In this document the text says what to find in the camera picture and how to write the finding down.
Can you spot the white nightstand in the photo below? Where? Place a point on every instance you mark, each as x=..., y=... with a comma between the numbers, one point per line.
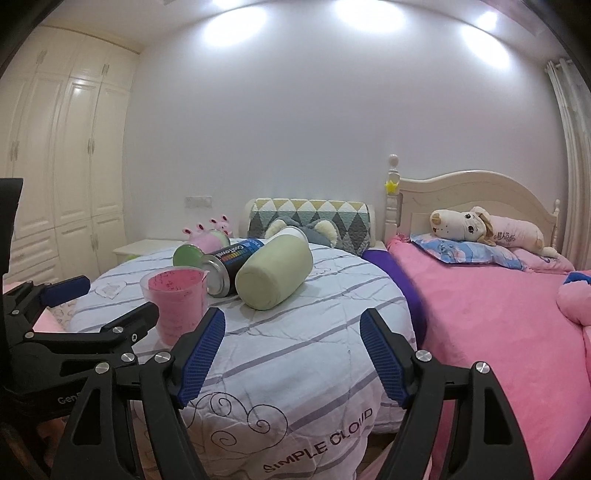
x=143, y=247

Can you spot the black can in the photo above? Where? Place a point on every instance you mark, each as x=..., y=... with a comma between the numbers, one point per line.
x=233, y=261

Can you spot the cream wardrobe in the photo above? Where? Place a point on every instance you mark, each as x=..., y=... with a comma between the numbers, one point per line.
x=69, y=161

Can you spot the purple cloth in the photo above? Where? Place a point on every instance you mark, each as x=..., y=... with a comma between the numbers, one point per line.
x=388, y=267

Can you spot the pink cloth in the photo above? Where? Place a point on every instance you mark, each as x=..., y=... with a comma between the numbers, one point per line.
x=46, y=323

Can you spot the pink measuring cup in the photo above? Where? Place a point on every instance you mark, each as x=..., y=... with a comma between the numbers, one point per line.
x=173, y=300

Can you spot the pink pillow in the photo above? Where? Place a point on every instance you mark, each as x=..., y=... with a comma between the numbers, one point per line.
x=545, y=261

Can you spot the blue printed pillow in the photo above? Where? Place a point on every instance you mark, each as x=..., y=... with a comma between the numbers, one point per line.
x=461, y=251

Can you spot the pink and green cup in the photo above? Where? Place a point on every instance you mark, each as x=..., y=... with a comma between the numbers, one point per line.
x=189, y=255

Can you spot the grey plush toy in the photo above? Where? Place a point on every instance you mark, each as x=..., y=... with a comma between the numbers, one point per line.
x=318, y=233

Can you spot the pink plush cushion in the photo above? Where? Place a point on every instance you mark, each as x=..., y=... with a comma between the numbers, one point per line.
x=575, y=304

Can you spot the yellow star sticker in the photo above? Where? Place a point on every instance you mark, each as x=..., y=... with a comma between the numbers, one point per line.
x=392, y=187

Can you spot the pink bed sheet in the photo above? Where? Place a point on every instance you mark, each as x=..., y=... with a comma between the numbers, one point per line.
x=485, y=332

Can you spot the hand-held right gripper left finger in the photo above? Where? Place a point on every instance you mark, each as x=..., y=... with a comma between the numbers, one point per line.
x=203, y=357

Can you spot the pink bunny plush toy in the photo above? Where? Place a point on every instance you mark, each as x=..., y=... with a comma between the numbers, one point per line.
x=221, y=225

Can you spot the light green cup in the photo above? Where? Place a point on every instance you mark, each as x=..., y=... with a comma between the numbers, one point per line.
x=272, y=272

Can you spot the cream wooden headboard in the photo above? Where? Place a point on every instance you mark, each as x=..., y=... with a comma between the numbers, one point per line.
x=443, y=194

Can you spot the white striped quilt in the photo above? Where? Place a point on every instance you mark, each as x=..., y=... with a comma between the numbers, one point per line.
x=286, y=350

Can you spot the cream dog plush toy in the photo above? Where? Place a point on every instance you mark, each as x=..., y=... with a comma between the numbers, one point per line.
x=457, y=224

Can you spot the blue cloth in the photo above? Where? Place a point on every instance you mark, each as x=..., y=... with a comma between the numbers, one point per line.
x=579, y=278

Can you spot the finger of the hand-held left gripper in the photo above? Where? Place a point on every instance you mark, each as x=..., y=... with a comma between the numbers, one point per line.
x=64, y=290
x=131, y=325

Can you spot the cream curtain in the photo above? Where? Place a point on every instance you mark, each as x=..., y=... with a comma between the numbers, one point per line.
x=575, y=161

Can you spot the triangle patterned quilted cushion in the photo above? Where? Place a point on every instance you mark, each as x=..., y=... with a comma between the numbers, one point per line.
x=341, y=217

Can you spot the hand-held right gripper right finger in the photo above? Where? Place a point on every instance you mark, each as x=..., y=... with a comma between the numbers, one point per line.
x=383, y=360

